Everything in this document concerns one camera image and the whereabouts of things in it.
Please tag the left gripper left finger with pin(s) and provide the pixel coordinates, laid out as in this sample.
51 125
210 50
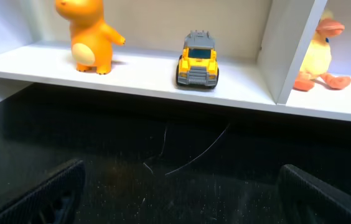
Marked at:
38 199

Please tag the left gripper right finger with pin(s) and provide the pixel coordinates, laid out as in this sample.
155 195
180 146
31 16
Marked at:
312 199

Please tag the yellow plush duck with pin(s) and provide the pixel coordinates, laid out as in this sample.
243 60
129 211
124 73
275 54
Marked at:
317 59

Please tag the grey and yellow toy truck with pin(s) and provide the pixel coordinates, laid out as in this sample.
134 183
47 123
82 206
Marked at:
198 67

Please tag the orange toy figure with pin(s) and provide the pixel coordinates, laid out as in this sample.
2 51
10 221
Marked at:
90 34

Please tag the white shelf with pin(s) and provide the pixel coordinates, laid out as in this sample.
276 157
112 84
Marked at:
150 71

